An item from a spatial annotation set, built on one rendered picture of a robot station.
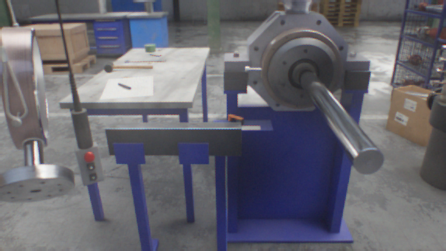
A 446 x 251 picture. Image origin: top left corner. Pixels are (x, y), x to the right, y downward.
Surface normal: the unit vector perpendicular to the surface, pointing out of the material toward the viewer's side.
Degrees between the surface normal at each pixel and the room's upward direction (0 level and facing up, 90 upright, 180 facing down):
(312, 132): 90
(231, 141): 90
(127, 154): 90
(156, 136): 90
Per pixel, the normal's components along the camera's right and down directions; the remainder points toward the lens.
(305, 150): -0.03, 0.41
